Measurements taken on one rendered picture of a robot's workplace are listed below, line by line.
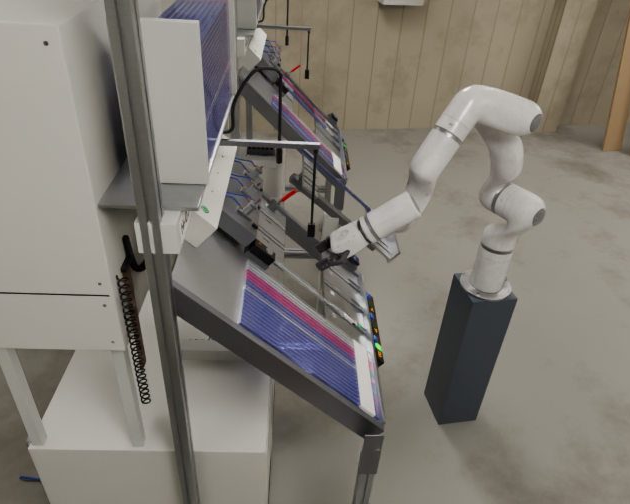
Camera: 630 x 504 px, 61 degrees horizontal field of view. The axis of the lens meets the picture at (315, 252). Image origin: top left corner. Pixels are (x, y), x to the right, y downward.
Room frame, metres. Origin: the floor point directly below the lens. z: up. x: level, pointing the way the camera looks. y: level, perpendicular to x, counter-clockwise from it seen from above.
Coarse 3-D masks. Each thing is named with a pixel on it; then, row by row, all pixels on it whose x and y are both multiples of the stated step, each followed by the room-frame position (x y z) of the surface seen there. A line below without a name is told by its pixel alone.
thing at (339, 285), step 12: (324, 252) 1.57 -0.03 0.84; (324, 276) 1.42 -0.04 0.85; (336, 276) 1.48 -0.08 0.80; (348, 276) 1.55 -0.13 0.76; (324, 288) 1.36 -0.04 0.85; (336, 288) 1.41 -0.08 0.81; (348, 288) 1.47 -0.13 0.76; (336, 300) 1.35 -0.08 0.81; (348, 300) 1.40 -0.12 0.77; (324, 312) 1.24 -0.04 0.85; (336, 312) 1.28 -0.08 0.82; (348, 312) 1.33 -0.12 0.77; (360, 312) 1.39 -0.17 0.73; (336, 324) 1.22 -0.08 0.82; (348, 324) 1.27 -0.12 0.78; (360, 336) 1.26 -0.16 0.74
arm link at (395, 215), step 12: (408, 192) 1.32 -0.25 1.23; (384, 204) 1.30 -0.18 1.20; (396, 204) 1.28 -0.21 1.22; (408, 204) 1.27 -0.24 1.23; (372, 216) 1.28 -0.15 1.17; (384, 216) 1.27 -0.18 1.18; (396, 216) 1.26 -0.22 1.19; (408, 216) 1.26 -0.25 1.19; (420, 216) 1.27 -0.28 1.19; (372, 228) 1.26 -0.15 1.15; (384, 228) 1.25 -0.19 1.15; (396, 228) 1.26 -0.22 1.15
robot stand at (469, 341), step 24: (456, 288) 1.65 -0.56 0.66; (456, 312) 1.60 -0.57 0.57; (480, 312) 1.53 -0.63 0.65; (504, 312) 1.55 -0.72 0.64; (456, 336) 1.56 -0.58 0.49; (480, 336) 1.53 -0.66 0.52; (504, 336) 1.55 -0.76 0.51; (432, 360) 1.69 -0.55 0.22; (456, 360) 1.52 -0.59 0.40; (480, 360) 1.54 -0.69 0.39; (432, 384) 1.64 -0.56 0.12; (456, 384) 1.52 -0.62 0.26; (480, 384) 1.55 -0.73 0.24; (432, 408) 1.59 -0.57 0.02; (456, 408) 1.53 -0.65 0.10
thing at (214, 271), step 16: (272, 224) 1.47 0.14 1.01; (208, 240) 1.14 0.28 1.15; (224, 240) 1.19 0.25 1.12; (272, 240) 1.38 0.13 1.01; (176, 256) 1.01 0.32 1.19; (192, 256) 1.04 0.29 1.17; (208, 256) 1.08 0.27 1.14; (224, 256) 1.13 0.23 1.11; (240, 256) 1.18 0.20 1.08; (176, 272) 0.95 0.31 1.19; (192, 272) 0.99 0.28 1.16; (208, 272) 1.03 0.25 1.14; (224, 272) 1.07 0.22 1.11; (240, 272) 1.12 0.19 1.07; (272, 272) 1.22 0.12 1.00; (192, 288) 0.94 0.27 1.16; (208, 288) 0.97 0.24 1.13; (224, 288) 1.01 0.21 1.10; (240, 288) 1.06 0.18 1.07; (224, 304) 0.96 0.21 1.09; (240, 304) 1.00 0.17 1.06
